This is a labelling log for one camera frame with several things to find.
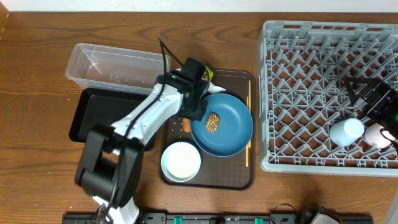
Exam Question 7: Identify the brown serving tray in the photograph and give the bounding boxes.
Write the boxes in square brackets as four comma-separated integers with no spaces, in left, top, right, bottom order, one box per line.
[160,70,256,190]

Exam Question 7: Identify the dark blue plate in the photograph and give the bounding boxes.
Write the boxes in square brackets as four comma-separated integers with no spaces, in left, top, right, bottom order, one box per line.
[190,93,254,157]

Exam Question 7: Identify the crumpled snack wrapper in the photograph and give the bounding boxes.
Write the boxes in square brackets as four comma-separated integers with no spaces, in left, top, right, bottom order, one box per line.
[175,64,227,96]

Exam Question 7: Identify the light blue cup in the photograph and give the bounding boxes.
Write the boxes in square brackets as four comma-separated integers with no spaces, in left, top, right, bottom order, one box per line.
[330,118,365,146]

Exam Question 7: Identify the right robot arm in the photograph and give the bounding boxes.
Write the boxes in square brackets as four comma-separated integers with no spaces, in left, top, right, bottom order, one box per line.
[344,77,397,149]

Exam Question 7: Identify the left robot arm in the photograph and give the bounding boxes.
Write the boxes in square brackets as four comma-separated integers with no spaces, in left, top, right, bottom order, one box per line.
[75,70,210,223]

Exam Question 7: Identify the orange carrot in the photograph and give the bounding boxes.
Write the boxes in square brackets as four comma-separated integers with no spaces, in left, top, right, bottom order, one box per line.
[182,118,191,133]

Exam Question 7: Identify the wooden chopsticks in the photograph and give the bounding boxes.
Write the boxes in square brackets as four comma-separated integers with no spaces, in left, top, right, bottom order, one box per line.
[246,80,252,167]

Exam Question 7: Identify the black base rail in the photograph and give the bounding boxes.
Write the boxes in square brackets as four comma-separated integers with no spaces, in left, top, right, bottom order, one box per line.
[61,213,374,224]

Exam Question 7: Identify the brown food piece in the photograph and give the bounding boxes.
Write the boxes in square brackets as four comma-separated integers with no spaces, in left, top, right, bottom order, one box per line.
[205,113,220,133]

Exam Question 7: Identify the grey dishwasher rack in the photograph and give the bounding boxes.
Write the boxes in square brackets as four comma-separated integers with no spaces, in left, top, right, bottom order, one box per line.
[257,21,397,177]

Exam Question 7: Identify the pink cup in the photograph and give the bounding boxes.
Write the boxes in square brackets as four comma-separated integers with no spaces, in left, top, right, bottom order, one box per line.
[364,123,396,149]

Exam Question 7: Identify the black plastic tray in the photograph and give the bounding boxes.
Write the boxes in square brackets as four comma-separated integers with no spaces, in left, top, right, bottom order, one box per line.
[69,88,146,153]

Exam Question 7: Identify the clear plastic bin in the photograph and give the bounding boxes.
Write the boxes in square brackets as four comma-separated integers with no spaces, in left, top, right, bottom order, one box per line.
[65,43,170,95]

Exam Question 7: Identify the light blue rice bowl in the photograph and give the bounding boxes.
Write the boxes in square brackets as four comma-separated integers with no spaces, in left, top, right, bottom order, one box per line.
[160,141,201,182]

